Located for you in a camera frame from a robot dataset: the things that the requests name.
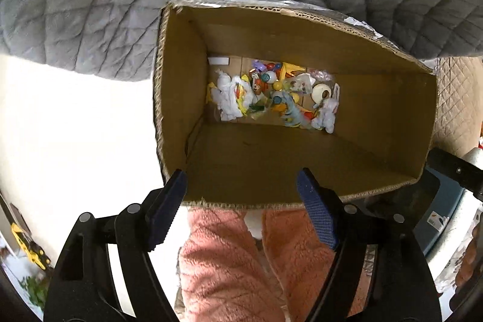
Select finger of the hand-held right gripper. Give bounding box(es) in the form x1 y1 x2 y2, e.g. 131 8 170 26
426 148 483 202

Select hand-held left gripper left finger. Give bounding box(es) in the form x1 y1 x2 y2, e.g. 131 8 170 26
43 169 188 322

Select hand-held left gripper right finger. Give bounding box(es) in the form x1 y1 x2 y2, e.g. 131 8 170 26
296 167 442 322

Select brown cardboard box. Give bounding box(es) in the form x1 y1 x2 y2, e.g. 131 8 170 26
153 0 438 211

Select person's right hand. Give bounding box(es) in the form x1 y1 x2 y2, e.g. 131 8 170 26
455 239 480 289

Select blue grey plastic bin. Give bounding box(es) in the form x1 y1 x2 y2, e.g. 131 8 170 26
413 171 469 258

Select beige quilted sofa cover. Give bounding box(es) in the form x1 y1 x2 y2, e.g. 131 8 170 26
430 57 483 157

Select pink fluffy pants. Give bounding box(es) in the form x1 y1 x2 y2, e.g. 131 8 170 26
175 209 374 322

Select pile of colourful small scraps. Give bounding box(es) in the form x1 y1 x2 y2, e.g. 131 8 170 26
206 60 342 136

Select yellow toy excavator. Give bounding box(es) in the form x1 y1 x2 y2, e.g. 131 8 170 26
11 223 51 270

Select green leafy plant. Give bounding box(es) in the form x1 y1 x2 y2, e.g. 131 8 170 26
21 275 50 309

